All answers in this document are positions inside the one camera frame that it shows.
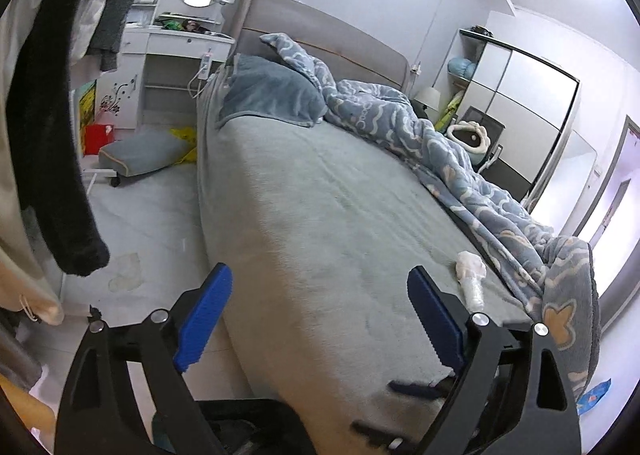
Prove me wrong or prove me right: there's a blue patterned fleece blanket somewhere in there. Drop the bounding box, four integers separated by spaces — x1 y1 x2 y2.
260 33 600 397

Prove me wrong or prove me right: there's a blue snack wrapper on floor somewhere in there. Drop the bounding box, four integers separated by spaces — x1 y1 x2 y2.
576 379 612 416

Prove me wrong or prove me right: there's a white power strip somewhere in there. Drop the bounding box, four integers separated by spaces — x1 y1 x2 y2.
198 51 212 82

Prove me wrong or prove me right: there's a red box on floor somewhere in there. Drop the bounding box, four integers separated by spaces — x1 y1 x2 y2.
84 124 115 155

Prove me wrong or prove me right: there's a dark teal trash bin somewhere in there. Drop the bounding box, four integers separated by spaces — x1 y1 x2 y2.
152 396 319 455

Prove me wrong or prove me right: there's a white vanity desk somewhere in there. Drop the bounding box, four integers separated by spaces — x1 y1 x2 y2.
96 0 234 132

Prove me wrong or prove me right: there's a grey padded headboard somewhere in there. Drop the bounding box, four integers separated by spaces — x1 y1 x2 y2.
222 0 410 92

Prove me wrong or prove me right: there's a cloud shaped pet bed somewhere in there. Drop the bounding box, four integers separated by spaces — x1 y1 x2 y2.
446 120 491 166

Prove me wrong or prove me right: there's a yellow plastic bag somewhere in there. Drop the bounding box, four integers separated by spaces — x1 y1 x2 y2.
170 127 198 165

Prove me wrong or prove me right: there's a cream hanging coat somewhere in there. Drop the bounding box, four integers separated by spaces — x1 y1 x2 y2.
1 0 64 325

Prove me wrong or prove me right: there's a beige bedside lamp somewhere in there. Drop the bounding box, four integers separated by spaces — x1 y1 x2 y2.
413 87 440 111

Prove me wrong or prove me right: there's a white and black wardrobe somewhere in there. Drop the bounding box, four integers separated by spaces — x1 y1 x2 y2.
426 28 580 202

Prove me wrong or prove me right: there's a blue-grey pillow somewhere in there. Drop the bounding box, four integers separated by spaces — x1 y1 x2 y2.
217 54 328 128

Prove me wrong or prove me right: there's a grey knit hanging sweater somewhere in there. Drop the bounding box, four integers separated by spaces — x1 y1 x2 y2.
87 0 134 73

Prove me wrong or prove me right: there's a grey bed with sheet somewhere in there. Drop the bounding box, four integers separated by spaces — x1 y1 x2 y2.
195 52 534 455

